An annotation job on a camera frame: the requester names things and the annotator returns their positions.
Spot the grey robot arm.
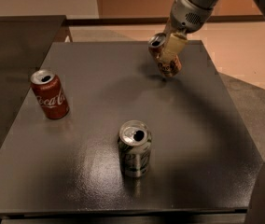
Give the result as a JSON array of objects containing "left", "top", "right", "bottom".
[{"left": 160, "top": 0, "right": 265, "bottom": 63}]

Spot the orange soda can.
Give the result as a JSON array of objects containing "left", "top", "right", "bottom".
[{"left": 148, "top": 33, "right": 182, "bottom": 77}]

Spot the green and silver can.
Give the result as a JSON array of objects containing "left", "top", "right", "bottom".
[{"left": 118, "top": 120, "right": 152, "bottom": 178}]

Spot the red Coca-Cola can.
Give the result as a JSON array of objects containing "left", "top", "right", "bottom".
[{"left": 30, "top": 69, "right": 69, "bottom": 119}]

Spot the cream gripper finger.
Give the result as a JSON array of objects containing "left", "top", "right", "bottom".
[
  {"left": 163, "top": 19, "right": 172, "bottom": 35},
  {"left": 160, "top": 33, "right": 188, "bottom": 63}
]

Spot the dark side table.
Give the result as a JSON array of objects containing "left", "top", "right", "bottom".
[{"left": 0, "top": 15, "right": 70, "bottom": 148}]

